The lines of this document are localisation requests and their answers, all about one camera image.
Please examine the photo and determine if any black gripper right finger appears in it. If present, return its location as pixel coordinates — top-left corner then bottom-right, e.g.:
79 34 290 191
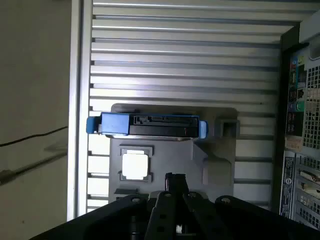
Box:
174 173 320 240

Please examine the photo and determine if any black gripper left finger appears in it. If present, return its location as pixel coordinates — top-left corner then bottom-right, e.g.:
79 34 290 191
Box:
28 172 177 240

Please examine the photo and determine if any hard disk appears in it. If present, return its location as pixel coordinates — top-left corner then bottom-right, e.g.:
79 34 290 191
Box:
85 111 209 142

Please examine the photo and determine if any silver CPU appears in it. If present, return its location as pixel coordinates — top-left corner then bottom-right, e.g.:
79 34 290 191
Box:
121 152 151 181

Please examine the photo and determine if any grey parts rack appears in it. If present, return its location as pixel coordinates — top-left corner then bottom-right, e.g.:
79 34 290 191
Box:
107 102 241 210

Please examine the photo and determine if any black PC case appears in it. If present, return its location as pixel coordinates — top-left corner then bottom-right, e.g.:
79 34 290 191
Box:
276 0 320 230

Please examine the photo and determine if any black floor cable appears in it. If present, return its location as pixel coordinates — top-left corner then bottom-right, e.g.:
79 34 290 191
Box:
0 125 69 148

